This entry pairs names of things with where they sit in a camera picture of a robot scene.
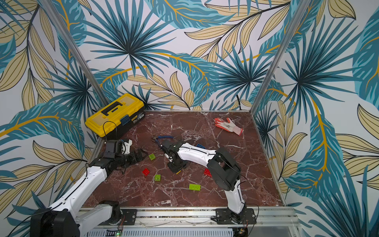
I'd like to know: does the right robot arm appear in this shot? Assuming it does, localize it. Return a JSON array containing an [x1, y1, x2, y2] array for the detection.
[[159, 141, 246, 214]]

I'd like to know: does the long green lego brick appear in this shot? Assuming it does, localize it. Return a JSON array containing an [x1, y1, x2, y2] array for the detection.
[[189, 184, 201, 191]]

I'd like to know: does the aluminium front rail frame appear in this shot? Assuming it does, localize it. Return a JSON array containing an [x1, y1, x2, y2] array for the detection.
[[44, 206, 303, 237]]

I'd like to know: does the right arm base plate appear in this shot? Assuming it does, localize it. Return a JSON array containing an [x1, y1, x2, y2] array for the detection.
[[211, 208, 257, 225]]

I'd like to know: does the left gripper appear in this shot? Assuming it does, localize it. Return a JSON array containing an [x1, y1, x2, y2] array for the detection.
[[115, 148, 149, 169]]

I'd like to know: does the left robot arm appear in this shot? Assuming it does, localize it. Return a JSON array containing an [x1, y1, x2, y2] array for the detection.
[[30, 140, 148, 237]]

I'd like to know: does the yellow black toolbox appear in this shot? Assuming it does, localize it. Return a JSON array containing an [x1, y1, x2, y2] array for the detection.
[[85, 94, 145, 140]]

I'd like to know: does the small red lego brick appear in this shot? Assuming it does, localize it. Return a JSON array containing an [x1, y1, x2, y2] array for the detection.
[[143, 168, 150, 176]]

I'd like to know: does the blue lego brick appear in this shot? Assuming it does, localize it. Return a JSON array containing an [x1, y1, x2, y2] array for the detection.
[[196, 144, 206, 149]]

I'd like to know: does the red white work glove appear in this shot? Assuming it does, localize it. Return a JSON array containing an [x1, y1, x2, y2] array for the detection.
[[214, 118, 243, 136]]

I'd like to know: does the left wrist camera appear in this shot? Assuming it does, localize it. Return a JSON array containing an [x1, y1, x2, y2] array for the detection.
[[121, 139, 133, 155]]

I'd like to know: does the small green lego brick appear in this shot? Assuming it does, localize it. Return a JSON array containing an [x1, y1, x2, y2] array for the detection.
[[149, 154, 156, 161]]

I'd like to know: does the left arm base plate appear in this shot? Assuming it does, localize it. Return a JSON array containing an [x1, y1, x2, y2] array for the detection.
[[99, 209, 137, 226]]

